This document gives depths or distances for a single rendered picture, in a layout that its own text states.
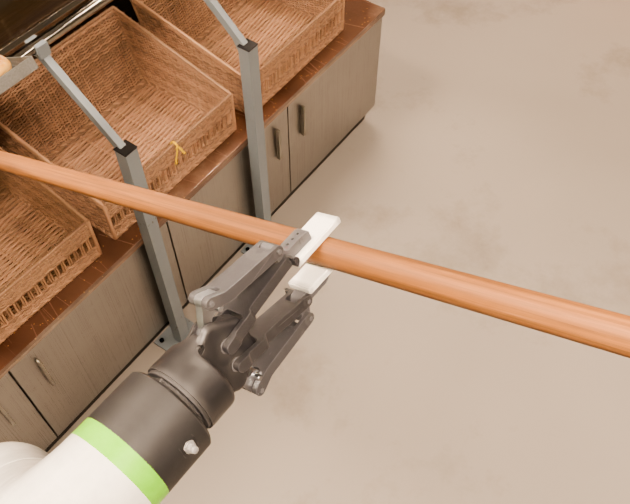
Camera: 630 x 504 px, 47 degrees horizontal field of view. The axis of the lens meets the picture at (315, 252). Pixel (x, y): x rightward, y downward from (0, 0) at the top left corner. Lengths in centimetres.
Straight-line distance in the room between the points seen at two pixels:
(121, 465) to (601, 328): 37
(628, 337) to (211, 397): 33
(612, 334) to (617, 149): 281
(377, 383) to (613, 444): 77
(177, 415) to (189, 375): 4
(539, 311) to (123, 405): 34
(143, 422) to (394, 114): 278
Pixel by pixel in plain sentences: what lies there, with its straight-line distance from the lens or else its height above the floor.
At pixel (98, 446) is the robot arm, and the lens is 60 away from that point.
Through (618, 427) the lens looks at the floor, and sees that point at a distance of 262.
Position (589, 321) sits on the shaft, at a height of 177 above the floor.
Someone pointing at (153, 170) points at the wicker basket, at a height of 70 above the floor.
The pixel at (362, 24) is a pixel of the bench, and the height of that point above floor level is 58.
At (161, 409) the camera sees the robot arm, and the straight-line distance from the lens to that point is 61.
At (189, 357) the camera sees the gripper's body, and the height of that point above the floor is 169.
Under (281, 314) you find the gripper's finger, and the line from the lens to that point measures 70.
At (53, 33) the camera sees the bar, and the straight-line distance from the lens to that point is 187.
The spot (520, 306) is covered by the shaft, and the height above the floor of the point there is 175.
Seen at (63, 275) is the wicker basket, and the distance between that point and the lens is 206.
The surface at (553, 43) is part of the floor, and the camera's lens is 381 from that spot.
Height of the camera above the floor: 224
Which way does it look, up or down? 54 degrees down
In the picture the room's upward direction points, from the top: straight up
